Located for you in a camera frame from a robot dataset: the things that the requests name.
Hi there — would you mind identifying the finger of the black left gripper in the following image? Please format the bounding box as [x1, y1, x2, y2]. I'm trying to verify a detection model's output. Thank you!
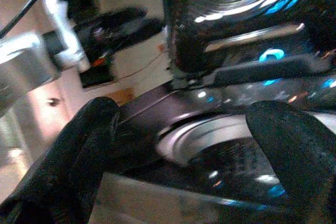
[90, 7, 148, 34]
[111, 17, 165, 53]

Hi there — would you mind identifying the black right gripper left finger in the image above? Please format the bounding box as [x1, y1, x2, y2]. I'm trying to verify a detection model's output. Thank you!
[0, 96, 121, 224]

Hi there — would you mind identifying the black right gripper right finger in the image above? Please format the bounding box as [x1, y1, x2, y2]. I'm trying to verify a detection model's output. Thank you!
[245, 100, 336, 224]

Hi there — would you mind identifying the black top-loading washing machine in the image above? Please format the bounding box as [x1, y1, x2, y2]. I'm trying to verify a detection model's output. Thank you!
[88, 76, 336, 224]

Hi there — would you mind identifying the glossy black washer lid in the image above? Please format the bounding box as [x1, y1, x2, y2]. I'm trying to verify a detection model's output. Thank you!
[162, 0, 336, 91]

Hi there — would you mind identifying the silver washer drum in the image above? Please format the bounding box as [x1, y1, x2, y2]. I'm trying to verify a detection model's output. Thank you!
[156, 115, 289, 204]

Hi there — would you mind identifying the thin orange wire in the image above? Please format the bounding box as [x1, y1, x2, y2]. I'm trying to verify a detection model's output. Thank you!
[114, 45, 170, 81]

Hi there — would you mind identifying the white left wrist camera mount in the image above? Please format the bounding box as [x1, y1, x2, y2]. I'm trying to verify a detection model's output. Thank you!
[41, 0, 90, 70]

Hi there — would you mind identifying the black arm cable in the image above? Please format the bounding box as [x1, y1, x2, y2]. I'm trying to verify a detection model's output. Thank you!
[0, 0, 48, 39]

